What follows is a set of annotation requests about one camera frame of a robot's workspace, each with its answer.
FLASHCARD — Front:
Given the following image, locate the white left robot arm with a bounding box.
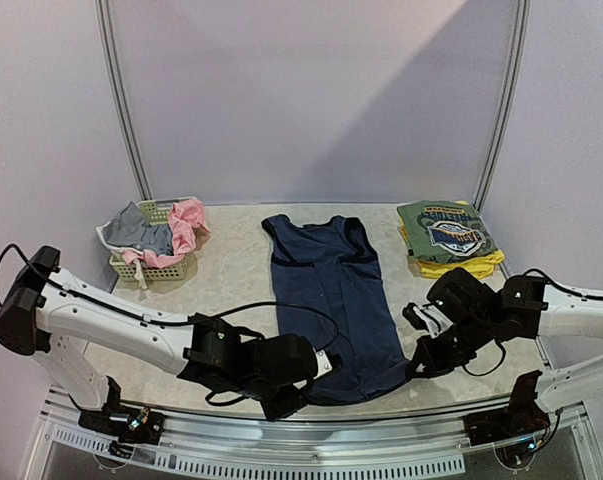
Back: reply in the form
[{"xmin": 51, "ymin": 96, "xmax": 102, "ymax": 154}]
[{"xmin": 0, "ymin": 245, "xmax": 324, "ymax": 434}]

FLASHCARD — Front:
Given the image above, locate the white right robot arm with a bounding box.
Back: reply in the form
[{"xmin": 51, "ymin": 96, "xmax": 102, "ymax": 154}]
[{"xmin": 403, "ymin": 268, "xmax": 603, "ymax": 436}]

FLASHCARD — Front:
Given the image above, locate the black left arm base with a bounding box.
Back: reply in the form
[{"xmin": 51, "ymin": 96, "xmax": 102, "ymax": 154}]
[{"xmin": 74, "ymin": 376, "xmax": 166, "ymax": 445}]

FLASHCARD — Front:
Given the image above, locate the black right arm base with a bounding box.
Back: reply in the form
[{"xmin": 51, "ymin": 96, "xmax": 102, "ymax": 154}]
[{"xmin": 462, "ymin": 370, "xmax": 563, "ymax": 452}]

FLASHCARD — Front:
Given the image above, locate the beige perforated laundry basket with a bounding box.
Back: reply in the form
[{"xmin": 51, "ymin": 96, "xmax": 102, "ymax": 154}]
[{"xmin": 96, "ymin": 197, "xmax": 209, "ymax": 278}]

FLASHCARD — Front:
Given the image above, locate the green printed folded t-shirt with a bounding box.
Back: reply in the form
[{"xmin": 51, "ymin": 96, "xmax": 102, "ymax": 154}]
[{"xmin": 397, "ymin": 200, "xmax": 498, "ymax": 264}]

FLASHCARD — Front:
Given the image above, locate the pink garment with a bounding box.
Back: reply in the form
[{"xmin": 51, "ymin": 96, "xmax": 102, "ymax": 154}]
[{"xmin": 121, "ymin": 197, "xmax": 210, "ymax": 269}]

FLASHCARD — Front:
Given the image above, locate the grey garment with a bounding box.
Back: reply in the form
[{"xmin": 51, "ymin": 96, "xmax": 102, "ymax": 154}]
[{"xmin": 96, "ymin": 201, "xmax": 174, "ymax": 256}]

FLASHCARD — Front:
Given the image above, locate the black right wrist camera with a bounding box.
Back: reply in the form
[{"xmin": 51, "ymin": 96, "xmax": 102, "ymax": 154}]
[{"xmin": 402, "ymin": 267, "xmax": 499, "ymax": 338}]

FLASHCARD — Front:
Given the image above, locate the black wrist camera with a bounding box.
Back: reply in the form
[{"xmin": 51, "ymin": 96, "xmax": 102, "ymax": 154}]
[
  {"xmin": 255, "ymin": 334, "xmax": 343, "ymax": 390},
  {"xmin": 402, "ymin": 267, "xmax": 499, "ymax": 338}
]

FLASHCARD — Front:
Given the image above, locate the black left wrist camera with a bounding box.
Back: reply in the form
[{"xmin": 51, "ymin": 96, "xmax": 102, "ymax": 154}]
[{"xmin": 255, "ymin": 334, "xmax": 343, "ymax": 390}]

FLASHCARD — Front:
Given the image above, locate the aluminium front rail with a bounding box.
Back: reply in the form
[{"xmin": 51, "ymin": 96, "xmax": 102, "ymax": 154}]
[{"xmin": 24, "ymin": 387, "xmax": 603, "ymax": 479}]

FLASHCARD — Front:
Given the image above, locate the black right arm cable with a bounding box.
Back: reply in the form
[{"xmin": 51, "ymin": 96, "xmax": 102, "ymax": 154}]
[{"xmin": 460, "ymin": 267, "xmax": 603, "ymax": 376}]

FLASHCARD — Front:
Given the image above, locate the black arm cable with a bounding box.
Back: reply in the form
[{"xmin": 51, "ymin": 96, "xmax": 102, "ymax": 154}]
[
  {"xmin": 460, "ymin": 267, "xmax": 603, "ymax": 376},
  {"xmin": 0, "ymin": 243, "xmax": 340, "ymax": 406}
]

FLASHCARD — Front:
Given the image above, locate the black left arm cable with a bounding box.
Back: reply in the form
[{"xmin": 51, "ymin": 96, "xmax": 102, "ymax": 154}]
[{"xmin": 0, "ymin": 243, "xmax": 340, "ymax": 406}]

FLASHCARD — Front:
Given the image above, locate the right aluminium frame post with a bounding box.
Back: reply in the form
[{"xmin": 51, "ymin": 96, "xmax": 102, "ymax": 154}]
[{"xmin": 473, "ymin": 0, "xmax": 531, "ymax": 212}]

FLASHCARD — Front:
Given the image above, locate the aluminium frame post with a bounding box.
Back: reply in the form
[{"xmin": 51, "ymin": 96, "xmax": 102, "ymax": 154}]
[
  {"xmin": 95, "ymin": 0, "xmax": 152, "ymax": 200},
  {"xmin": 473, "ymin": 0, "xmax": 531, "ymax": 212}
]

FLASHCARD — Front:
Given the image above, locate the left aluminium frame post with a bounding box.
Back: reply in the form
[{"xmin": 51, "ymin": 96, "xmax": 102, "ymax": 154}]
[{"xmin": 95, "ymin": 0, "xmax": 152, "ymax": 200}]

